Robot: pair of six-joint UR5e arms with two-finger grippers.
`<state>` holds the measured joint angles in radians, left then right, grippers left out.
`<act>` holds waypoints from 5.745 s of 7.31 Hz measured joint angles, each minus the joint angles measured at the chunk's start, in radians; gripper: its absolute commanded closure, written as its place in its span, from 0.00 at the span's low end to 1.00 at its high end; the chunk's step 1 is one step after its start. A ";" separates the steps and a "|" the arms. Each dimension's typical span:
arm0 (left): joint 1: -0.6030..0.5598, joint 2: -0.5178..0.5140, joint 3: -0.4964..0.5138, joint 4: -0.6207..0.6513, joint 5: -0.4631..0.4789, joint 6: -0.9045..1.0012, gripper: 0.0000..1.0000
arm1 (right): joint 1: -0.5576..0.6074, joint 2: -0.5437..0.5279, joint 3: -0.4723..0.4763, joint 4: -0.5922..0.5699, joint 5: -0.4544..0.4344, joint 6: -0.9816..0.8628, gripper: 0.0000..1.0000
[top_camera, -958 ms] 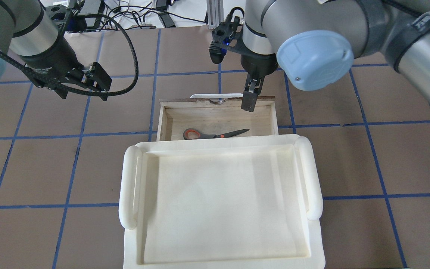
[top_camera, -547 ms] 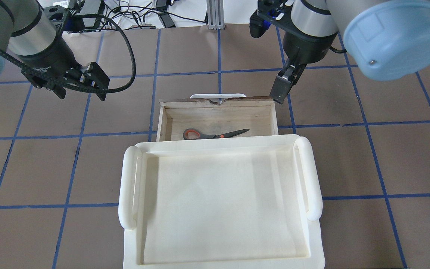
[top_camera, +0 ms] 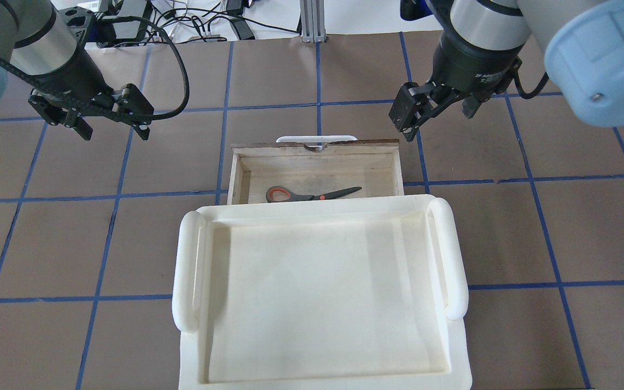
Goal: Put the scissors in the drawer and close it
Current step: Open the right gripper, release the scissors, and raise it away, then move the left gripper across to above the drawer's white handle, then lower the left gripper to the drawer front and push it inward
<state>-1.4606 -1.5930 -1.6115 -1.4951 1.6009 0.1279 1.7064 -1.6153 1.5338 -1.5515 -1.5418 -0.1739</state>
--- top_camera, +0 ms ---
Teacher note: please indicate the aluminium frame post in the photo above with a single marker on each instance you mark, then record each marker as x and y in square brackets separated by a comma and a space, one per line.
[312, 26]

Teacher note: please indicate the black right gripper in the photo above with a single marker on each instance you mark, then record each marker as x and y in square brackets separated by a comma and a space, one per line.
[472, 66]

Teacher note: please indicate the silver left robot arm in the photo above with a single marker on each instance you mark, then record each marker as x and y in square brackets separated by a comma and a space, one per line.
[45, 48]

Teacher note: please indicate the white plastic tray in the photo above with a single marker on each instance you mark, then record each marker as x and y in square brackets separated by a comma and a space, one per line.
[358, 293]

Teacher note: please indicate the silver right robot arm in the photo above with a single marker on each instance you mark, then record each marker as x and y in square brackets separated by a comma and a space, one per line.
[486, 45]

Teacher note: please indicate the orange grey scissors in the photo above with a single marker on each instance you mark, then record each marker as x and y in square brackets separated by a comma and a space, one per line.
[278, 194]

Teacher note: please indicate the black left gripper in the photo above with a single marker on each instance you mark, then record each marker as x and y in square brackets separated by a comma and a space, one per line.
[77, 74]

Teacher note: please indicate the light wooden drawer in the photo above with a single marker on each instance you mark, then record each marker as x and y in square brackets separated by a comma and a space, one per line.
[314, 165]

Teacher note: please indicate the black power adapter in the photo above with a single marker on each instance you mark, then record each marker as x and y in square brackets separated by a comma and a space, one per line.
[242, 30]

